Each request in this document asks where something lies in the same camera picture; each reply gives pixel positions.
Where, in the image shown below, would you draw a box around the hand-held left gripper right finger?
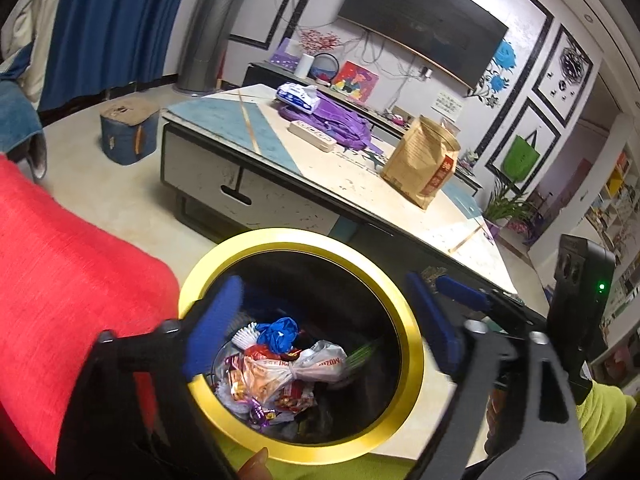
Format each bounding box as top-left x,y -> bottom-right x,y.
405,271 -> 586,480

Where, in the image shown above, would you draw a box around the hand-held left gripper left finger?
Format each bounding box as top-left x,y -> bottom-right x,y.
55,275 -> 246,480

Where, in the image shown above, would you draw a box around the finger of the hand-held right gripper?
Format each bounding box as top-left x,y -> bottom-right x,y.
435,276 -> 549,334

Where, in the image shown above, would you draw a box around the white foam fruit net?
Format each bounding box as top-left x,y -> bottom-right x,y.
231,324 -> 261,350

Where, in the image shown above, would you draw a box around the clear snack wrapper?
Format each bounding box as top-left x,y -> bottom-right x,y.
215,355 -> 247,406

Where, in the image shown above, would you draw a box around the blue plastic bag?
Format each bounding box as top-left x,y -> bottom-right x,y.
255,316 -> 301,354

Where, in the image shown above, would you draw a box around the orange snack packet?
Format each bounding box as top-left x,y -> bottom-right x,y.
240,352 -> 296,406

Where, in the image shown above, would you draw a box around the green plastic strands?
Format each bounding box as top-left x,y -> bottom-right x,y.
345,340 -> 381,376

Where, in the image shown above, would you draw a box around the purple candy wrapper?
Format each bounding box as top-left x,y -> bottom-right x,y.
247,405 -> 276,429

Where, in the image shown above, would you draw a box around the red snack packet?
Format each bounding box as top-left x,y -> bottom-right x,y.
272,380 -> 316,414

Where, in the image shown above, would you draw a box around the white plastic bag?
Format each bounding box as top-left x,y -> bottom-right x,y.
277,340 -> 348,386

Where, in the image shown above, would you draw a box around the yellow rimmed trash bin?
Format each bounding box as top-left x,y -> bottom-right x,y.
177,229 -> 426,466

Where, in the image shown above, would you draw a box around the person's left hand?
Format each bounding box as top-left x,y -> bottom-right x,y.
237,447 -> 271,480

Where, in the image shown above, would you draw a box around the cluttered bookshelf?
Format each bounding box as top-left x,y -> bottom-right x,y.
585,145 -> 640,376

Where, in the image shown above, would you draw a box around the green potted plant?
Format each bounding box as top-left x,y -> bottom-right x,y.
482,175 -> 541,227

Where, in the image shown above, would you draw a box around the brown paper bag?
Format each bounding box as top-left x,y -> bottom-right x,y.
380,115 -> 462,210

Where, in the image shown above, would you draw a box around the green hanging tote bag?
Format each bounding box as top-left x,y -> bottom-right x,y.
501,130 -> 542,181

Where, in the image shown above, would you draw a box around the red floral blanket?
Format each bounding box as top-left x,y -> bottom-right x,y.
0,152 -> 181,473

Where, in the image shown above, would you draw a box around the green fleece clothing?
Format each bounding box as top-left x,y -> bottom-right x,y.
220,440 -> 416,480

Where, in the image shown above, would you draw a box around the purple fabric bag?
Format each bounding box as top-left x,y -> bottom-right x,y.
278,91 -> 383,154

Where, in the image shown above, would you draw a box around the blue storage stool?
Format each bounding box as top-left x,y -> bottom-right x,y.
99,99 -> 161,166

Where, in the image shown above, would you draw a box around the blue and white coffee table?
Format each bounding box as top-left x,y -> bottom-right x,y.
160,82 -> 519,297

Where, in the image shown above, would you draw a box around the white power strip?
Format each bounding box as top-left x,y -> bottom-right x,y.
288,119 -> 337,153

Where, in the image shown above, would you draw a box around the colourful painting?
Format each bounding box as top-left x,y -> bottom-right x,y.
331,60 -> 379,97

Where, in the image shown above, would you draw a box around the white and blue tissue pack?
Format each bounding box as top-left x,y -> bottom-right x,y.
276,82 -> 321,114

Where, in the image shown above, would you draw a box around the dark television stand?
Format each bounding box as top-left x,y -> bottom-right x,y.
242,61 -> 483,196

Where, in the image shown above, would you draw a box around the round framed ornament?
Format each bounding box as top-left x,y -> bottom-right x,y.
312,52 -> 341,84

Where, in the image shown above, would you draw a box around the white vase with red flowers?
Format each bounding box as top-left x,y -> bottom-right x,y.
295,27 -> 341,79

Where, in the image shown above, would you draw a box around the silver tower air conditioner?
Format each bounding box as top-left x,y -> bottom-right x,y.
175,0 -> 251,97

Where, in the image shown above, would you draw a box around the narrow blue curtain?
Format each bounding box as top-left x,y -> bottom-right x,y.
39,0 -> 198,113

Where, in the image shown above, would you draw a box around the beige curtain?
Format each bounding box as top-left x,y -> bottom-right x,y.
0,0 -> 66,107

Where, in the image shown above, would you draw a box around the white paper wall note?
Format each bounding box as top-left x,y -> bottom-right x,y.
430,91 -> 462,121

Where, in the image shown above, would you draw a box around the hanging television cables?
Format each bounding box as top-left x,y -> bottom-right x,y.
360,30 -> 426,81

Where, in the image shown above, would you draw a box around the black wall television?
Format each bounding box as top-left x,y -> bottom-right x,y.
337,0 -> 510,90

